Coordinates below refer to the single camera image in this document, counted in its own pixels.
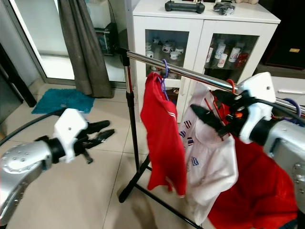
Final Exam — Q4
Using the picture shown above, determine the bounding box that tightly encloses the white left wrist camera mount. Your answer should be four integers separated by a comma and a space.
52, 109, 90, 152

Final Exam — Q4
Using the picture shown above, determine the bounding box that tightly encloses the white glass door cabinet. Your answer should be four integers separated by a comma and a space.
132, 0, 281, 115

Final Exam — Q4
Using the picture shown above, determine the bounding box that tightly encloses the purple plastic hanger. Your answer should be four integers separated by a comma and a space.
282, 98, 302, 119
155, 58, 170, 101

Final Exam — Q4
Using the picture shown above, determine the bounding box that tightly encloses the black television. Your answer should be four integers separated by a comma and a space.
262, 0, 305, 70

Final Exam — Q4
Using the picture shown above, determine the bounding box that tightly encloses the black and chrome clothes rack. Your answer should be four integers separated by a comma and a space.
116, 45, 305, 229

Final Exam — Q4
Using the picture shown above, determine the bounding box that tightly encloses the grey curtain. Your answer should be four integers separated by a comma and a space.
60, 0, 115, 98

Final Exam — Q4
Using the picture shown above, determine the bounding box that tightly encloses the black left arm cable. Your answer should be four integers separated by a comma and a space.
0, 109, 66, 146

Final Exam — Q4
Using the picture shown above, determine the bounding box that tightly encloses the white sports shirt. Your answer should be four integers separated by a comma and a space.
181, 82, 239, 225

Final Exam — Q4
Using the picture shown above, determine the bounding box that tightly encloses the white framed glass door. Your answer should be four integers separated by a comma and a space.
7, 0, 127, 89

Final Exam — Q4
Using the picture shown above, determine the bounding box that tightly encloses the teal floor mat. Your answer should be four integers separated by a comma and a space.
31, 88, 93, 115

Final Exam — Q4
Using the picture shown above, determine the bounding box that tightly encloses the red shirt striped collar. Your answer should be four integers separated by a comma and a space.
141, 72, 187, 198

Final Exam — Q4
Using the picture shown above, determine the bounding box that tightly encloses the printed carton box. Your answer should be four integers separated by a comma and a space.
94, 24, 116, 55

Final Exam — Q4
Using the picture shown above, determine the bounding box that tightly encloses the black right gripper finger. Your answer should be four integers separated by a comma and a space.
212, 88, 242, 105
191, 104, 226, 137

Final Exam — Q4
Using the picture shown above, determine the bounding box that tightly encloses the small black object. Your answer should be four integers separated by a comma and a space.
213, 1, 236, 15

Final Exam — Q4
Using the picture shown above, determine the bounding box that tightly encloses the white printed mug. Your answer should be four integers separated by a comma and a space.
210, 44, 220, 60
217, 52, 228, 68
228, 46, 241, 62
159, 42, 173, 54

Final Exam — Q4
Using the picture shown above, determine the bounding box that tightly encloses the white tv stand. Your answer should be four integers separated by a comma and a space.
253, 67, 305, 103

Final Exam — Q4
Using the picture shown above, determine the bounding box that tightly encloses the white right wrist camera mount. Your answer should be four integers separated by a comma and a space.
236, 73, 278, 144

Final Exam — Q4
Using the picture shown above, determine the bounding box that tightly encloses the black furniture frame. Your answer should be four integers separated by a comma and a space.
0, 48, 38, 108

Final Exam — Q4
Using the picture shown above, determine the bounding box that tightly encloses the plain red shirt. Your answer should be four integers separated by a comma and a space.
207, 93, 298, 229

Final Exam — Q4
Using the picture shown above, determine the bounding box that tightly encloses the white appliance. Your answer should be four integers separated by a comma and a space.
88, 0, 112, 28

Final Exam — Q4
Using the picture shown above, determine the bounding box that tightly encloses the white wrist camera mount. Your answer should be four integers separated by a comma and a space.
236, 73, 278, 144
52, 109, 90, 152

